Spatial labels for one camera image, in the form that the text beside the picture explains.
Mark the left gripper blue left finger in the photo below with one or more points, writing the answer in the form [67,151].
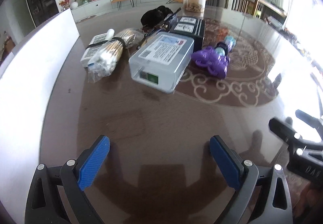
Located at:
[78,174]

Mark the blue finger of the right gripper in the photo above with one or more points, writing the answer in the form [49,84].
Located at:
[309,120]
[285,132]

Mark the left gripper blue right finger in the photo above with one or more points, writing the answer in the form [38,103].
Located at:
[240,175]

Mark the purple toy wand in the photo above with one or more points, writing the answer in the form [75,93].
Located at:
[215,59]

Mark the clear plastic storage box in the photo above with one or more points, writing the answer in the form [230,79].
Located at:
[161,62]

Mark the bag of cotton swabs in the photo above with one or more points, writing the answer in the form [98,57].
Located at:
[104,61]

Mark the black rectangular box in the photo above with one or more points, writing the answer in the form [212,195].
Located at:
[190,27]

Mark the wooden chair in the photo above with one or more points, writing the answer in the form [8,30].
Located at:
[249,7]

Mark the white box with band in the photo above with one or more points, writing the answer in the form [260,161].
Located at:
[95,44]

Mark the red flower vase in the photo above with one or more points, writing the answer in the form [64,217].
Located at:
[64,4]

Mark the black scrunchie far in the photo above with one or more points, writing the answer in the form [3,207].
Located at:
[155,16]

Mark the small wooden bench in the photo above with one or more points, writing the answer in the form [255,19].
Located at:
[119,3]

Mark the white tv cabinet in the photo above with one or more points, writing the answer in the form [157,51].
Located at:
[100,7]

